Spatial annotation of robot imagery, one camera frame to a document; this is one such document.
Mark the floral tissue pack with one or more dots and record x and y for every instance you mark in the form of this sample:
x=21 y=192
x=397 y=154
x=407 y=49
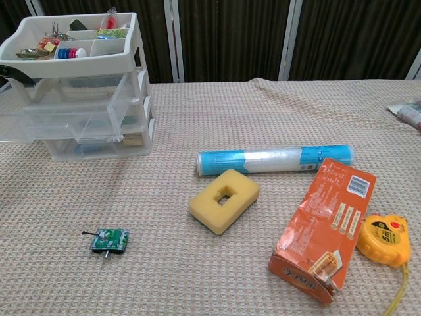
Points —
x=409 y=115

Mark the stacked coloured round magnets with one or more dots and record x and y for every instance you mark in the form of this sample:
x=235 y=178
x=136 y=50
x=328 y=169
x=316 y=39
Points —
x=70 y=53

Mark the red clips clear packet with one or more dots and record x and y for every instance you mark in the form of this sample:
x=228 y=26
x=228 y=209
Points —
x=121 y=24

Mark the green orange wrapped candy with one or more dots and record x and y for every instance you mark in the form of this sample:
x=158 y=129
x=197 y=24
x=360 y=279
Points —
x=29 y=53

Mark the small blue item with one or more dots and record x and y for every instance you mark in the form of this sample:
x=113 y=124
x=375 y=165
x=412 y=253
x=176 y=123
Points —
x=87 y=148

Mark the clear plastic drawer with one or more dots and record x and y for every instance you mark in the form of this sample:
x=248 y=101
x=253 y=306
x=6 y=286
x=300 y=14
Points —
x=138 y=112
x=65 y=153
x=65 y=130

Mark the yellow tape measure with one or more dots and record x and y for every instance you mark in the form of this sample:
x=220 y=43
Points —
x=385 y=242

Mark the red yellow wrapped candy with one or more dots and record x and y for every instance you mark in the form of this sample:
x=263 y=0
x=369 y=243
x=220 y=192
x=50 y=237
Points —
x=47 y=42

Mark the blue cling film roll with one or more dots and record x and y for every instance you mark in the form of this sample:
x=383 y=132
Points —
x=223 y=161

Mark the white compartment organizer box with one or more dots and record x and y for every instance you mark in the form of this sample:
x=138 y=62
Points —
x=98 y=61

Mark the small green toy tank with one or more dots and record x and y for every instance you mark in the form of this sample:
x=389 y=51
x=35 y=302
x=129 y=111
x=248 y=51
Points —
x=110 y=240

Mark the orange cardboard carton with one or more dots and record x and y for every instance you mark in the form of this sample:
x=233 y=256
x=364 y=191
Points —
x=315 y=237

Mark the tan wooden block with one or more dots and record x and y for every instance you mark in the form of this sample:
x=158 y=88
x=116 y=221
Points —
x=133 y=140

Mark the yellow sponge with hole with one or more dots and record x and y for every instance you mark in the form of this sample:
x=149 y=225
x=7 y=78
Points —
x=204 y=210

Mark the beige woven tablecloth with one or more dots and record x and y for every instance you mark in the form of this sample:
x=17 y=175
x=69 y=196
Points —
x=230 y=115

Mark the small dark green item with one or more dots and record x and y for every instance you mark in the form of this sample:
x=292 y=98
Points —
x=129 y=120

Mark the small yellow tag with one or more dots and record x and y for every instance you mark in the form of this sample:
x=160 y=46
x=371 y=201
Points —
x=49 y=47

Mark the blue battery blister pack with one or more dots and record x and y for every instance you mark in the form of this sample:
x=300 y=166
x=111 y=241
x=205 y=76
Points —
x=112 y=34

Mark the red object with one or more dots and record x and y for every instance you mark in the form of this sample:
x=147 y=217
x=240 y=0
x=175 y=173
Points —
x=112 y=22

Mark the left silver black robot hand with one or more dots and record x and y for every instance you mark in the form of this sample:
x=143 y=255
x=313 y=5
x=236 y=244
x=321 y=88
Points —
x=16 y=75

